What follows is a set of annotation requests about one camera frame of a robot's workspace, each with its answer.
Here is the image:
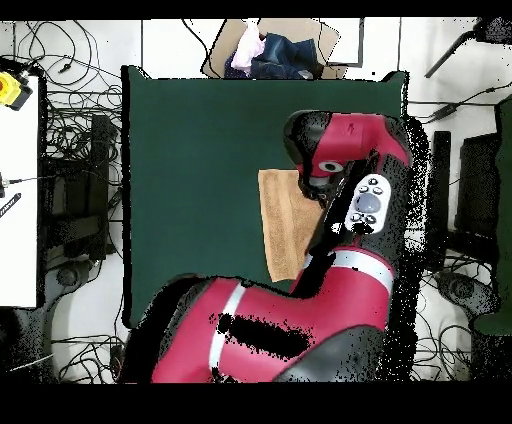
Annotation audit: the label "tan terry towel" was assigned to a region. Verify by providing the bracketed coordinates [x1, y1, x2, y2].
[257, 168, 326, 284]

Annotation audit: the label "dark green table cloth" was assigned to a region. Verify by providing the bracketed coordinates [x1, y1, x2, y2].
[120, 64, 410, 330]

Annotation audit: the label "purple dotted garment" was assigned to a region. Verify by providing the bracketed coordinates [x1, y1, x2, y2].
[223, 51, 254, 80]

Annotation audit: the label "blue jeans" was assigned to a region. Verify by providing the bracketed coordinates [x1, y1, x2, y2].
[250, 32, 325, 80]

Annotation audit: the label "black metal stand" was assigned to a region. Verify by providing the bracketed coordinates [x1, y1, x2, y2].
[426, 130, 501, 274]
[39, 113, 123, 263]

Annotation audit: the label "pale pink garment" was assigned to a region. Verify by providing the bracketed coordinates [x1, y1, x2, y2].
[230, 21, 268, 75]

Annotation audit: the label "cardboard box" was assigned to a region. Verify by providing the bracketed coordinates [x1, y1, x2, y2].
[199, 17, 350, 80]

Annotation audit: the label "round black base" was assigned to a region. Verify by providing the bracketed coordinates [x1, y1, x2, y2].
[434, 270, 502, 323]
[53, 261, 83, 290]

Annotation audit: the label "black power strip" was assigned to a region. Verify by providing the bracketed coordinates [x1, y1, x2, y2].
[108, 343, 125, 381]

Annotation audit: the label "white side table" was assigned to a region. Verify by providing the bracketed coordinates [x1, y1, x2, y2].
[0, 74, 40, 309]

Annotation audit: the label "black striped tool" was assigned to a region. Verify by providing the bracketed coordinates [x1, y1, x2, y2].
[0, 192, 23, 220]

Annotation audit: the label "green cloth-covered table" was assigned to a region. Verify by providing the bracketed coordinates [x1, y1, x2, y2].
[471, 94, 512, 336]

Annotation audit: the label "yellow emergency stop button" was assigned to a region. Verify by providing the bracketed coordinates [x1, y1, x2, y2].
[0, 70, 34, 112]

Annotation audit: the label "black tripod stand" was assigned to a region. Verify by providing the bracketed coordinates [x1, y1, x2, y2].
[423, 16, 512, 80]

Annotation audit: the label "black cable tangle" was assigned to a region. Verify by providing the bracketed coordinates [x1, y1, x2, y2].
[51, 334, 127, 384]
[13, 19, 123, 165]
[411, 239, 481, 382]

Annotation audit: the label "black power adapter cable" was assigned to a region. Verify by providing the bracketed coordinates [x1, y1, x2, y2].
[406, 81, 512, 124]

